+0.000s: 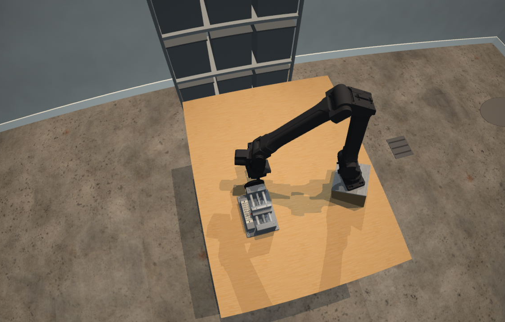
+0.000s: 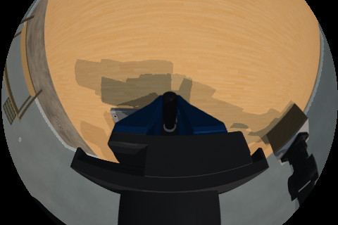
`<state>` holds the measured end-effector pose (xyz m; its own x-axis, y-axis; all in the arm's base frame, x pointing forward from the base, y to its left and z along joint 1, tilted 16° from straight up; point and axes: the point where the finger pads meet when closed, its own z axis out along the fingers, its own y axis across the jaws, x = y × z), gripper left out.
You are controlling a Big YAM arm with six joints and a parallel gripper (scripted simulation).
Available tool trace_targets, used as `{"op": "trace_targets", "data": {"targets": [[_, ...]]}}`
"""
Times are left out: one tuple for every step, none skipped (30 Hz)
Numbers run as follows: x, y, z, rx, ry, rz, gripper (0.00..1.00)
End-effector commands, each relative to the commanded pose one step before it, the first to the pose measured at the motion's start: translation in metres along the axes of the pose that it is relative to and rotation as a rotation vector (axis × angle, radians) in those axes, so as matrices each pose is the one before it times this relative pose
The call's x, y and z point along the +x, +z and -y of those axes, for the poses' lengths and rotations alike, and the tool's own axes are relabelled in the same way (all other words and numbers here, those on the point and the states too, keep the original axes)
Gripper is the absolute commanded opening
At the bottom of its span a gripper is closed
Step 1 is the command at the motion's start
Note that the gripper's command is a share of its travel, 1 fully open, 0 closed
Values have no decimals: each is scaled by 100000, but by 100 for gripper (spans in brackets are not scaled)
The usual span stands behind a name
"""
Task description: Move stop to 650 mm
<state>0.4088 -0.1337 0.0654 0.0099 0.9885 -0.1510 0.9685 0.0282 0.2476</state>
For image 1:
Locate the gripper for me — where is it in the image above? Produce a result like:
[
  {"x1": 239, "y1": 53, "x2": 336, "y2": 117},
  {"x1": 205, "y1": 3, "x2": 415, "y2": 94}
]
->
[{"x1": 246, "y1": 159, "x2": 271, "y2": 179}]

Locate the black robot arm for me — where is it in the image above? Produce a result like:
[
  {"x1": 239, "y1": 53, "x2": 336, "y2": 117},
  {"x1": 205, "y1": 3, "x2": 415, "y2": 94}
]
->
[{"x1": 234, "y1": 84, "x2": 376, "y2": 191}]

